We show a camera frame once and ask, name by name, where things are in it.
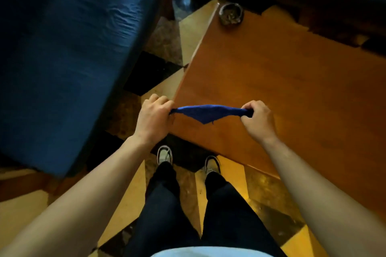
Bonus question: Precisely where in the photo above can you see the person's left forearm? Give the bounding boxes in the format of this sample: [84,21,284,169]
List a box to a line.
[0,135,154,257]

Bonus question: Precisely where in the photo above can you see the person's right forearm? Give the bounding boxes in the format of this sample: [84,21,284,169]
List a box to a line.
[262,137,386,257]

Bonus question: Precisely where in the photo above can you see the person's right hand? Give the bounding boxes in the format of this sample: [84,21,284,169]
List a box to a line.
[240,100,278,145]

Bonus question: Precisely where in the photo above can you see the wooden coffee table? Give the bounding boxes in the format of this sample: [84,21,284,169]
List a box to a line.
[168,0,386,216]

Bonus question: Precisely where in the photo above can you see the blue cushioned armchair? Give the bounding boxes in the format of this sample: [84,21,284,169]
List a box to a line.
[0,0,175,177]

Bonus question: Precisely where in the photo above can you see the glass ashtray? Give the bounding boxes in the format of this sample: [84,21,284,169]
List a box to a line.
[218,3,245,27]

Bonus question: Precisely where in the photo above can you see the blue cloth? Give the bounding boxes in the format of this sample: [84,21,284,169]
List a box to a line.
[169,104,254,125]

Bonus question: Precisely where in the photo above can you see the person's black trousers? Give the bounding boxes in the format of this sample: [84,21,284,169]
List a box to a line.
[122,162,287,257]

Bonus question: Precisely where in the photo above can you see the person's white shirt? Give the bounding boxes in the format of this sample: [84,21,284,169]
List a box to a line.
[151,247,273,257]

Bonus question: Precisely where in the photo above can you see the person's left hand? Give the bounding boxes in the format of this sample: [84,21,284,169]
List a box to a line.
[133,94,175,146]

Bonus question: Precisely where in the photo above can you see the person's left grey shoe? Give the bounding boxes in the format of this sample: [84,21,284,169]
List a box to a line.
[157,145,173,166]

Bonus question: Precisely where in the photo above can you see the person's right grey shoe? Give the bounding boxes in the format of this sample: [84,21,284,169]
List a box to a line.
[204,156,221,176]

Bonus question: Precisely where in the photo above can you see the person's grey shoe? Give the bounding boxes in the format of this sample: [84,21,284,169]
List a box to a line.
[157,145,173,166]
[204,156,221,176]

